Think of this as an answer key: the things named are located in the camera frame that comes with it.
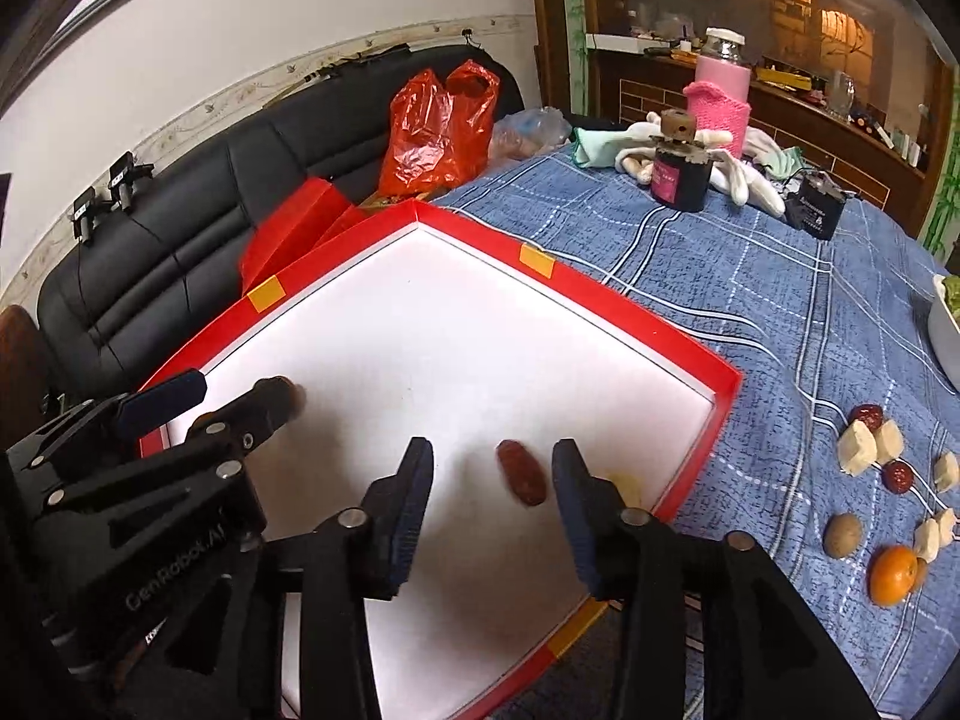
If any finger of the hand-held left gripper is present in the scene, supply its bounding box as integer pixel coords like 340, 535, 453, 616
6, 369, 208, 481
45, 377, 297, 533

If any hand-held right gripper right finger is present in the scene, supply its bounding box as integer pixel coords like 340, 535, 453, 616
552, 439, 880, 720

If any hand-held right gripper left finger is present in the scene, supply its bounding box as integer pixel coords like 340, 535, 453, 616
259, 435, 436, 720

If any red cardboard box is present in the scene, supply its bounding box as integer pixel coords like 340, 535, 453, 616
139, 199, 743, 720

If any orange mandarin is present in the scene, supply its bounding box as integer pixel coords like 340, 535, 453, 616
868, 545, 920, 607

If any black leather sofa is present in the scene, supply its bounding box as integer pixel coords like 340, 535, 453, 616
37, 45, 526, 398

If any red cardboard box lid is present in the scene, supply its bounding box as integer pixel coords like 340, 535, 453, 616
240, 178, 376, 293

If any black clamp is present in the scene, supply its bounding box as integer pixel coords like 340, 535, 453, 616
107, 152, 155, 212
69, 186, 98, 247

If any blue checked tablecloth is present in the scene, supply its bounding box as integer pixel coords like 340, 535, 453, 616
431, 131, 960, 720

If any orange-red plastic bag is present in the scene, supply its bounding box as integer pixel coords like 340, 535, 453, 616
377, 60, 501, 200

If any black jar with wooden stopper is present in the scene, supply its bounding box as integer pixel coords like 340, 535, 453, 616
649, 109, 713, 212

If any mint green cloth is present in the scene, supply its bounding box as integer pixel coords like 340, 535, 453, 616
571, 124, 653, 166

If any white cotton glove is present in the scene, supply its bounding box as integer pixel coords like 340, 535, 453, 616
615, 120, 734, 185
709, 127, 785, 212

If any clear plastic bag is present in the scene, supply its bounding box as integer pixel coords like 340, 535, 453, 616
491, 106, 572, 160

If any small black box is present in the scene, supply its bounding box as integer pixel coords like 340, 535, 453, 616
784, 172, 860, 241

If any white bowl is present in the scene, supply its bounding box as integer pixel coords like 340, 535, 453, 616
928, 274, 960, 395

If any pale cloth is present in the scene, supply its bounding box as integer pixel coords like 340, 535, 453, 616
750, 127, 805, 179

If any wooden glass-front cabinet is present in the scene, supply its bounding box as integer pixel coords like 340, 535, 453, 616
529, 0, 960, 241

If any pink bottle with knitted sleeve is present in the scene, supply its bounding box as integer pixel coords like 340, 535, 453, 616
682, 28, 753, 158

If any white flat box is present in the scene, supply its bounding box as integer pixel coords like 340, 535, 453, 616
585, 31, 698, 55

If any glass mug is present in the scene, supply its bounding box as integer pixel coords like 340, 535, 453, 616
827, 69, 856, 121

